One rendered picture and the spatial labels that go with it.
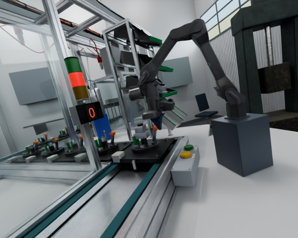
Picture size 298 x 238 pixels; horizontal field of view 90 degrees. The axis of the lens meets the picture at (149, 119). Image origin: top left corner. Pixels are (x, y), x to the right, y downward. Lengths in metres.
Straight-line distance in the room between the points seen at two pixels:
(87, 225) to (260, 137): 0.62
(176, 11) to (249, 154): 5.29
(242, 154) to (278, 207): 0.17
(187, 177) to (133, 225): 0.23
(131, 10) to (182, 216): 5.13
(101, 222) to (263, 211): 0.43
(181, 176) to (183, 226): 0.14
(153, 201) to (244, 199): 0.28
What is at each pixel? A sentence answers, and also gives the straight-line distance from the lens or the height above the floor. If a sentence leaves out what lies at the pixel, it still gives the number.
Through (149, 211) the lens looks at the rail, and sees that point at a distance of 0.41.
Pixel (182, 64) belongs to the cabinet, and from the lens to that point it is 4.83.
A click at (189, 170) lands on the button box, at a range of 0.52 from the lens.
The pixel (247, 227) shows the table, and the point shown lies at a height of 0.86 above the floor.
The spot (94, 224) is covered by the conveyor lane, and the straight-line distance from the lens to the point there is 0.51.
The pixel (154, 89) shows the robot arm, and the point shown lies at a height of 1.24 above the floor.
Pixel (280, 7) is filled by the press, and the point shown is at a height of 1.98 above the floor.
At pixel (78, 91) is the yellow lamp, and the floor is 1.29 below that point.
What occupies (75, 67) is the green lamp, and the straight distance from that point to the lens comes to 0.64.
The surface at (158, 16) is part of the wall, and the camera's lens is 5.39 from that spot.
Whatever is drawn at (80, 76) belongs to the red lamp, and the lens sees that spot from 0.64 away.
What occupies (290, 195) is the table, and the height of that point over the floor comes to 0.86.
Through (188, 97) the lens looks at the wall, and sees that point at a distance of 5.14.
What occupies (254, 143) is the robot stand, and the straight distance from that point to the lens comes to 0.66.
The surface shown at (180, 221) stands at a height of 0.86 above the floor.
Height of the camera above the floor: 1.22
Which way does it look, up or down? 9 degrees down
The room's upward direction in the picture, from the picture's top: 13 degrees counter-clockwise
